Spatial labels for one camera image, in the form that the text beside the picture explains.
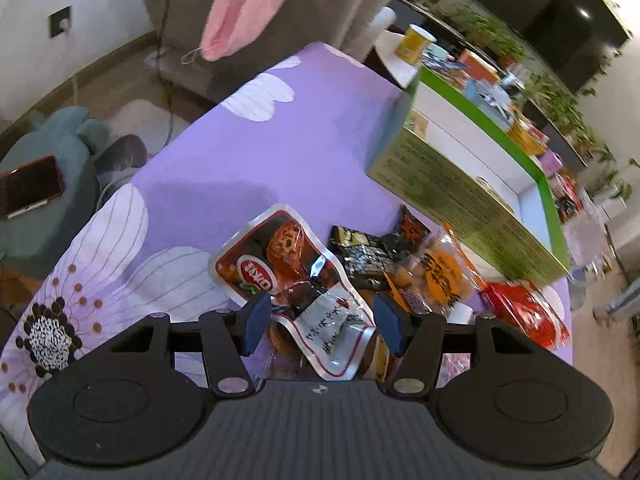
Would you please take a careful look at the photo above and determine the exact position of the orange tissue box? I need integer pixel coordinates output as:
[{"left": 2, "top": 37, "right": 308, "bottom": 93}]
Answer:
[{"left": 457, "top": 50, "right": 501, "bottom": 83}]

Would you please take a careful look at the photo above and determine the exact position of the pink box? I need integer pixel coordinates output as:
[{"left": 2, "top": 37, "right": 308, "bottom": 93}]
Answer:
[{"left": 540, "top": 150, "right": 565, "bottom": 177}]

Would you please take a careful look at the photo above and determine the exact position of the round white table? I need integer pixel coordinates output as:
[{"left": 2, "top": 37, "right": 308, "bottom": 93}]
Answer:
[{"left": 372, "top": 30, "right": 427, "bottom": 89}]

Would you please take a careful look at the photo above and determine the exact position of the purple floral tablecloth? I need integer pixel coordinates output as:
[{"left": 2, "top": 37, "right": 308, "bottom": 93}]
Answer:
[{"left": 0, "top": 42, "right": 573, "bottom": 466}]

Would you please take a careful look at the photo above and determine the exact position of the clear orange label bun bag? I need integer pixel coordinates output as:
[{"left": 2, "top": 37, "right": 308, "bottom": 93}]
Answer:
[{"left": 385, "top": 227, "right": 483, "bottom": 312}]

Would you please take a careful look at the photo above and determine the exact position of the red white lotus root packet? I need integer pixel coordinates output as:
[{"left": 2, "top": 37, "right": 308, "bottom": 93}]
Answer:
[{"left": 209, "top": 204, "right": 377, "bottom": 381}]

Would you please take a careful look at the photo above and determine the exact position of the black orange snack packet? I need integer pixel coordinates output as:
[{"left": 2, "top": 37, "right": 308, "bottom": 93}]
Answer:
[{"left": 395, "top": 206, "right": 431, "bottom": 257}]

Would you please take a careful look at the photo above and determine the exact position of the grey blue tray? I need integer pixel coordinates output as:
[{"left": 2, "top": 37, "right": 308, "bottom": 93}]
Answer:
[{"left": 462, "top": 77, "right": 517, "bottom": 127}]

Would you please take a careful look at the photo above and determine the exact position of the glass jug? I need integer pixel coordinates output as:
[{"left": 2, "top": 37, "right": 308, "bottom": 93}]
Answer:
[{"left": 565, "top": 195, "right": 619, "bottom": 281}]

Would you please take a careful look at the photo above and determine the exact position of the teal cushion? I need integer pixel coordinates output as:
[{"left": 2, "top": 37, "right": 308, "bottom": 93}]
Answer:
[{"left": 0, "top": 106, "right": 117, "bottom": 281}]

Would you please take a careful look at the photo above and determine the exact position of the green cardboard box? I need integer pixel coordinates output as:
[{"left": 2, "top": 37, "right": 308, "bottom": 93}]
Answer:
[{"left": 366, "top": 67, "right": 571, "bottom": 285}]

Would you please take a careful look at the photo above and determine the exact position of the black television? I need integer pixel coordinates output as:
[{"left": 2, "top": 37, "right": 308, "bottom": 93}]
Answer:
[{"left": 435, "top": 0, "right": 633, "bottom": 94}]

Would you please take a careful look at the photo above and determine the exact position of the pink cloth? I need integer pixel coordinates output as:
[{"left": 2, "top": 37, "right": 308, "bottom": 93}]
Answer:
[{"left": 201, "top": 0, "right": 313, "bottom": 61}]

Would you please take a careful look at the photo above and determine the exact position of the black cable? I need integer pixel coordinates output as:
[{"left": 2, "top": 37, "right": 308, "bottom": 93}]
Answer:
[{"left": 154, "top": 0, "right": 177, "bottom": 147}]

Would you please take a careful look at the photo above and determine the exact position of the red snack packet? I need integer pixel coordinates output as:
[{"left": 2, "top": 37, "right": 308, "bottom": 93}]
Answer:
[{"left": 480, "top": 281, "right": 572, "bottom": 351}]

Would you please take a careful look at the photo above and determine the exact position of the yellow can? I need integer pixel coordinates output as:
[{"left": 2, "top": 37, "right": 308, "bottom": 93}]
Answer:
[{"left": 395, "top": 24, "right": 436, "bottom": 65}]

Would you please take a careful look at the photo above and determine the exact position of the wall socket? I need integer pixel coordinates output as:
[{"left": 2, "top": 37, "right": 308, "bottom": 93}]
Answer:
[{"left": 48, "top": 6, "right": 73, "bottom": 39}]

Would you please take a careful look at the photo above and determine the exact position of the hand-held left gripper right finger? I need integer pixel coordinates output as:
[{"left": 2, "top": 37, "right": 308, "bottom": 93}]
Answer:
[{"left": 373, "top": 292, "right": 557, "bottom": 398}]

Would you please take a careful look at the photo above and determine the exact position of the red smartphone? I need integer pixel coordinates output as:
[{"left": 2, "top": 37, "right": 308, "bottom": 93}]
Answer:
[{"left": 0, "top": 156, "right": 67, "bottom": 221}]

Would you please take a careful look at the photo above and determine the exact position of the row of potted plants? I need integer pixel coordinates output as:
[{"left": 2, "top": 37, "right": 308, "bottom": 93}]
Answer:
[{"left": 400, "top": 0, "right": 640, "bottom": 202}]

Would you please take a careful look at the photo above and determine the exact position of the brown round cake packet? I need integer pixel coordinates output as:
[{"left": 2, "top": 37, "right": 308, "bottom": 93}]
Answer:
[{"left": 270, "top": 321, "right": 391, "bottom": 381}]

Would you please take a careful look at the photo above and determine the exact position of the yellow basket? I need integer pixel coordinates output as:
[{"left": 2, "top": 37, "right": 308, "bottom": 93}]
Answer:
[{"left": 507, "top": 120, "right": 549, "bottom": 157}]

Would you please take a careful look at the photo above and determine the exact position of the beige sofa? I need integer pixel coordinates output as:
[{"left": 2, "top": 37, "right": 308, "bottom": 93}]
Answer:
[{"left": 127, "top": 0, "right": 416, "bottom": 106}]

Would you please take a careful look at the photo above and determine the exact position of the black yellow snack packet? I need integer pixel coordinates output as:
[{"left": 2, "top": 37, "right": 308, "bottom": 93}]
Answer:
[{"left": 327, "top": 226, "right": 401, "bottom": 291}]

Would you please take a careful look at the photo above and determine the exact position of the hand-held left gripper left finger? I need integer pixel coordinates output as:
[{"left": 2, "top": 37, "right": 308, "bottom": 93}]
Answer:
[{"left": 85, "top": 292, "right": 272, "bottom": 397}]

